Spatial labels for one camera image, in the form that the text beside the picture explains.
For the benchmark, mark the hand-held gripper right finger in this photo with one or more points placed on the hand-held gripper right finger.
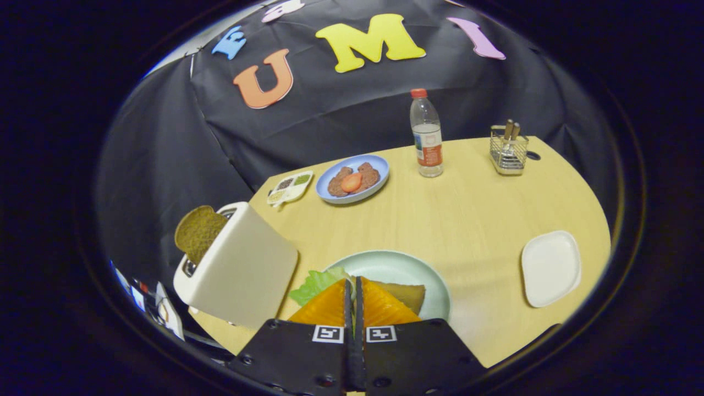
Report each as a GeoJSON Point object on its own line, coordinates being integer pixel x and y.
{"type": "Point", "coordinates": [418, 357]}

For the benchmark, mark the cream white toaster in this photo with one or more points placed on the cream white toaster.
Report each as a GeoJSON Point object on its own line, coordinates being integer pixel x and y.
{"type": "Point", "coordinates": [247, 269]}

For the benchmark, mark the green lettuce leaf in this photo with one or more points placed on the green lettuce leaf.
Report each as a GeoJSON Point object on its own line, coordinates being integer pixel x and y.
{"type": "Point", "coordinates": [314, 286]}

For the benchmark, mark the red tomato slice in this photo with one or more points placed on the red tomato slice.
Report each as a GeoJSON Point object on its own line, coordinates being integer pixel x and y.
{"type": "Point", "coordinates": [351, 182]}

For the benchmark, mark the blue round plate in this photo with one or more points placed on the blue round plate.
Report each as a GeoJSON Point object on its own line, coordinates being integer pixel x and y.
{"type": "Point", "coordinates": [379, 170]}

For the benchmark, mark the brown toasted bread slice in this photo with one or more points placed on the brown toasted bread slice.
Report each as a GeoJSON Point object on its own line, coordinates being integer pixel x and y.
{"type": "Point", "coordinates": [199, 234]}

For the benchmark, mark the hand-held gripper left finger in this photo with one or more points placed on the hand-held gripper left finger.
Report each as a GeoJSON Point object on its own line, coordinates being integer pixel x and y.
{"type": "Point", "coordinates": [297, 357]}

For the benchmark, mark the white divided condiment dish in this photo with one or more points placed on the white divided condiment dish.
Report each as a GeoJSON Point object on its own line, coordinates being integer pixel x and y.
{"type": "Point", "coordinates": [290, 187]}

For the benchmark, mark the clear bottle with red cap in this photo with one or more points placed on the clear bottle with red cap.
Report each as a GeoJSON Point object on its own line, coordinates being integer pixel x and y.
{"type": "Point", "coordinates": [427, 137]}

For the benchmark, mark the pale green round plate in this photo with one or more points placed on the pale green round plate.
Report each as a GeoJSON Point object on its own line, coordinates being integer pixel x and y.
{"type": "Point", "coordinates": [396, 268]}

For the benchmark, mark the white square plate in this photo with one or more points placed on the white square plate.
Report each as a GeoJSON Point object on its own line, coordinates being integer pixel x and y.
{"type": "Point", "coordinates": [550, 269]}

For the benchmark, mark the brown meat patty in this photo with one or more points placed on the brown meat patty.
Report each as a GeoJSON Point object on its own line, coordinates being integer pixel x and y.
{"type": "Point", "coordinates": [336, 186]}
{"type": "Point", "coordinates": [369, 175]}

